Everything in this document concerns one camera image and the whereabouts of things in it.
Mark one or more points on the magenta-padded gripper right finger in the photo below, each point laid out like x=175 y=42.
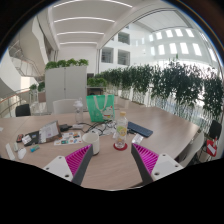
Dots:
x=153 y=163

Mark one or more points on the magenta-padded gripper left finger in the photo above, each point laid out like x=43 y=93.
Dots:
x=71 y=163

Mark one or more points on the clear lemon-label drink bottle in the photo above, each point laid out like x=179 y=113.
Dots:
x=121 y=131

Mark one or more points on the colourful sticker sheet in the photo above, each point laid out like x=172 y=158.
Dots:
x=68 y=138

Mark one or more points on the white mug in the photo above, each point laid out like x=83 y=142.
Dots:
x=91 y=143

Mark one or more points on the small white packet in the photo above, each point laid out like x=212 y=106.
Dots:
x=137 y=138

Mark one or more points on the small black pouch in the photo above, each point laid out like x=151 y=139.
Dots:
x=65 y=127

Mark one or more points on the white charger block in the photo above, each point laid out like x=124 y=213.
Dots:
x=78 y=126

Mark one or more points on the silver foil bag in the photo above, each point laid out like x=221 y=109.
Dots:
x=50 y=131

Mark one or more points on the blue green tube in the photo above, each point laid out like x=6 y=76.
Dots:
x=34 y=148

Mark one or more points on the white chair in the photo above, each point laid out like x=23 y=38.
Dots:
x=193 y=148
x=65 y=106

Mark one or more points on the black notebook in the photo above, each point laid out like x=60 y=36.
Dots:
x=35 y=136

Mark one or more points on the clear shaker bottle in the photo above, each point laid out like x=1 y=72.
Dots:
x=78 y=113

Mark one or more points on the white computer mouse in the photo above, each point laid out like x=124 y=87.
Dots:
x=21 y=153

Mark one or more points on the white card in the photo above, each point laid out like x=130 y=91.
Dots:
x=26 y=139

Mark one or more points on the small black red box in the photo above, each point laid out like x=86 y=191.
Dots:
x=20 y=138

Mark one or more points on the small grey oval device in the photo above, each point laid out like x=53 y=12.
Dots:
x=16 y=146

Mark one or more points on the green tote bag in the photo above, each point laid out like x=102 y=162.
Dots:
x=98 y=108

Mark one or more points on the white power strip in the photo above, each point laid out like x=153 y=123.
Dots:
x=10 y=151

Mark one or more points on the black chair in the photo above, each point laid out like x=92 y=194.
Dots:
x=22 y=110
x=215 y=129

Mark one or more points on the white cabinet with plants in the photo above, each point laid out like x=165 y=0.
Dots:
x=66 y=86

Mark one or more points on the green plant hedge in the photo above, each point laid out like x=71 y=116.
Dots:
x=166 y=85

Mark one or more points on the brown planter with plants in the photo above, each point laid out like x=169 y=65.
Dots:
x=37 y=90

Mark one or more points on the ceiling light strips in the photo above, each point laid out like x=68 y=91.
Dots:
x=86 y=19

